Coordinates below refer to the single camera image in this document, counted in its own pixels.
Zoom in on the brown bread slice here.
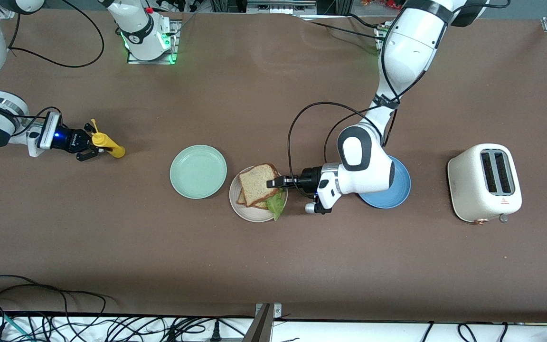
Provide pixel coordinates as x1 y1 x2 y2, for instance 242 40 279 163
236 188 270 210
238 162 282 208

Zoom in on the yellow squeeze bottle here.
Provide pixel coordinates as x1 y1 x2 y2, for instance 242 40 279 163
90 118 126 159

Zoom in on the green lettuce leaf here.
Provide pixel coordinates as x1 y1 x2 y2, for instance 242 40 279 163
265 188 288 222

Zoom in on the beige round plate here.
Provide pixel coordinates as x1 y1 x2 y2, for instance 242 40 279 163
229 165 289 223

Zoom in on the green round plate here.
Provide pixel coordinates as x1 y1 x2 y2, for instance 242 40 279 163
170 144 228 200

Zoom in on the blue round plate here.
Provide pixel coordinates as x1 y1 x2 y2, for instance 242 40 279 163
358 155 412 209

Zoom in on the white lower bench ledge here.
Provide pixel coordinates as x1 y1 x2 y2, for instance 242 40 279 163
0 311 547 342

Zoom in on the white two-slot toaster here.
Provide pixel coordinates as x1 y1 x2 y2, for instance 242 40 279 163
447 142 523 225

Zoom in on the red orange packet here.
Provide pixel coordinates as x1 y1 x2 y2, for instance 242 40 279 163
361 0 406 11

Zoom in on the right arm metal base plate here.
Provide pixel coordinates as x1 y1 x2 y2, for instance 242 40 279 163
126 19 180 65

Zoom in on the silver angle bracket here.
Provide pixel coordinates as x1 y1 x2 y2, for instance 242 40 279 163
255 303 283 320

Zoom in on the dark metal mount post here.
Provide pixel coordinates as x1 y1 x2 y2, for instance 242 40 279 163
243 304 274 342

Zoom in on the black base cable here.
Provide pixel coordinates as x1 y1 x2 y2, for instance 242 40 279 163
335 13 388 30
308 20 388 43

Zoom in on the aluminium frame with sockets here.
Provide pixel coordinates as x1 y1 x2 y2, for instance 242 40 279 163
209 0 352 16

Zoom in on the teal cable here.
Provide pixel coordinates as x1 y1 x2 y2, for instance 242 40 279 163
0 309 34 342

